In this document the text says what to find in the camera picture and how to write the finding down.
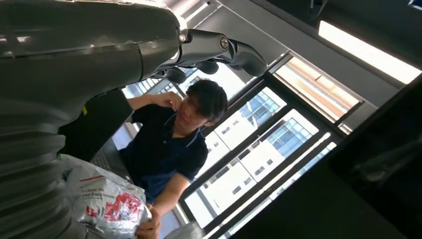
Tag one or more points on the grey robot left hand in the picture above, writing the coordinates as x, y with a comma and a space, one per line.
82, 43

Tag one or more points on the grey mailer bag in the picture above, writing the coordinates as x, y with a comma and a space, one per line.
108, 204

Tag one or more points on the person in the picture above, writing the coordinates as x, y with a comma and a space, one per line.
165, 148

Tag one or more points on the black laptop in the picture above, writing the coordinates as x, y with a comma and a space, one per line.
95, 125

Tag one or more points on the black framed window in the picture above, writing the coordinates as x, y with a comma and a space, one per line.
263, 138

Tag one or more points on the ceiling light panel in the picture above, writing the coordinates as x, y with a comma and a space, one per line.
366, 52

